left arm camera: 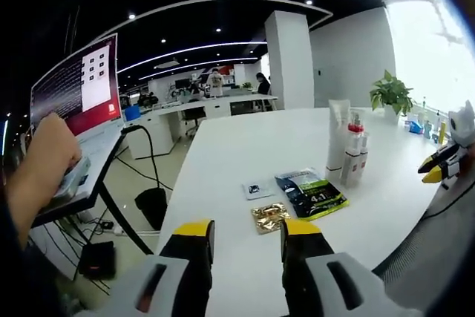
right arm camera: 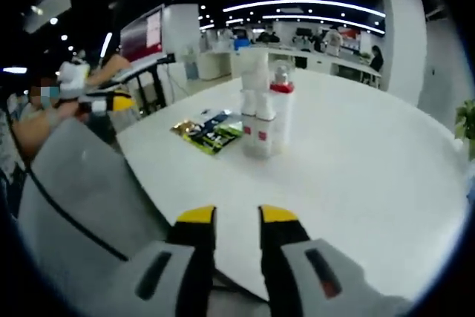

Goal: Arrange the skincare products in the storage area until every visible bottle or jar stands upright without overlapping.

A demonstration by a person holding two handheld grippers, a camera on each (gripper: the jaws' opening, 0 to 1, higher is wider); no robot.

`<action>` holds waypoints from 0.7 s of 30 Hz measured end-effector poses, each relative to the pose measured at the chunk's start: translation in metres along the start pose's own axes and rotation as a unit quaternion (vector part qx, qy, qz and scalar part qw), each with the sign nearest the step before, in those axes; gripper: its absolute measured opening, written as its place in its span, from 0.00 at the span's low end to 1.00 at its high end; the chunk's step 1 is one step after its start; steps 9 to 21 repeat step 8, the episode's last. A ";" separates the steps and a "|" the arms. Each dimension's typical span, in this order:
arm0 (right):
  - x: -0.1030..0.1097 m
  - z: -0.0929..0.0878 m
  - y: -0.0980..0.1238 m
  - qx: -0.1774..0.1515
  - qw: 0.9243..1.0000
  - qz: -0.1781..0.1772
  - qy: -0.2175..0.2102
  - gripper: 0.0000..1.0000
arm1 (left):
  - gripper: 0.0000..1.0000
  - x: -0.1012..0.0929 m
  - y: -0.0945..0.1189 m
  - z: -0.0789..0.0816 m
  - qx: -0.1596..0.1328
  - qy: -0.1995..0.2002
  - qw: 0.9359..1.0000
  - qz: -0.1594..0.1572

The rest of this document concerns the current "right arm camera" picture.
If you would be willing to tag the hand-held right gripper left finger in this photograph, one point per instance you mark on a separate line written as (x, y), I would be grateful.
(196, 257)

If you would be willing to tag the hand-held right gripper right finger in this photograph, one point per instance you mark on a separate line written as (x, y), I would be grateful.
(282, 257)

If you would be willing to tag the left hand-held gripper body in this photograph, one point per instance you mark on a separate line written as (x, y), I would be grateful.
(72, 79)

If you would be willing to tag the gold skincare packet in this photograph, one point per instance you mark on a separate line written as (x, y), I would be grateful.
(182, 128)

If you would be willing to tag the green black skincare sachet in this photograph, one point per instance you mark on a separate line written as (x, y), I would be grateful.
(215, 135)

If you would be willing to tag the small red label skincare bottle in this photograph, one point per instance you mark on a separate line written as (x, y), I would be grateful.
(249, 135)
(265, 137)

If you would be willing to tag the red collar skincare bottle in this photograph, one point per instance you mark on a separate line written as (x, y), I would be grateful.
(284, 120)

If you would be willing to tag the white skincare tube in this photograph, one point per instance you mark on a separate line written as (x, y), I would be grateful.
(256, 72)

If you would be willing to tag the blue storage crate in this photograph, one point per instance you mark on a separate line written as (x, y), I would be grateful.
(242, 43)

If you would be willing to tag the black monitor stand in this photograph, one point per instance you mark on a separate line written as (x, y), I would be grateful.
(143, 87)

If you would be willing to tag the red screen monitor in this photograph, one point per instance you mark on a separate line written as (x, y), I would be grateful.
(143, 35)

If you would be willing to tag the water dispenser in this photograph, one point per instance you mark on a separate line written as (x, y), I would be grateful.
(191, 66)

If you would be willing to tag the long white counter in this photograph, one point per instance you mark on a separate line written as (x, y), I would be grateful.
(323, 61)

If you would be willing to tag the potted green plant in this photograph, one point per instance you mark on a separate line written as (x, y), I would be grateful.
(465, 124)

